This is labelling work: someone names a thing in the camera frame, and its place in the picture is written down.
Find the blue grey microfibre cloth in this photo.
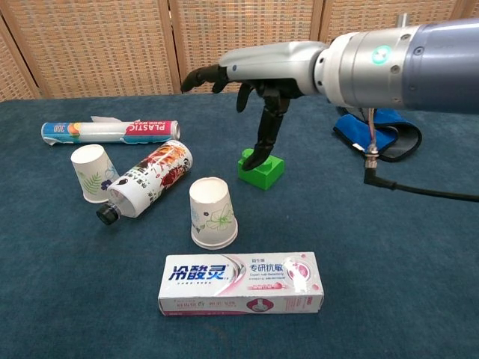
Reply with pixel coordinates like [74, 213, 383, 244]
[332, 106, 423, 163]

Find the white floral paper cup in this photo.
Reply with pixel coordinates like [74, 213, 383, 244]
[189, 177, 239, 247]
[192, 241, 237, 251]
[70, 144, 120, 204]

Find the teal felt table mat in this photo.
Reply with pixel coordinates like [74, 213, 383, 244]
[0, 88, 479, 359]

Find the white pink toothpaste box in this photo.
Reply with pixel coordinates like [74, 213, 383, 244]
[157, 251, 325, 317]

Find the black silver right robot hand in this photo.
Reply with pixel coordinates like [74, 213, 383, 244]
[180, 40, 330, 172]

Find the woven bamboo folding screen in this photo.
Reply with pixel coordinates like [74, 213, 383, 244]
[0, 0, 479, 101]

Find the printed white plastic bottle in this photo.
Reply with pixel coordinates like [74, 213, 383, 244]
[96, 140, 194, 227]

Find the green toy building block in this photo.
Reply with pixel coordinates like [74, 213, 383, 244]
[237, 147, 285, 191]

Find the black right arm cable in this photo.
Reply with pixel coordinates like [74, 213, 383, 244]
[363, 107, 479, 203]

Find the plastic food wrap roll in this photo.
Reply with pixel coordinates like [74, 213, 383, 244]
[40, 115, 182, 147]

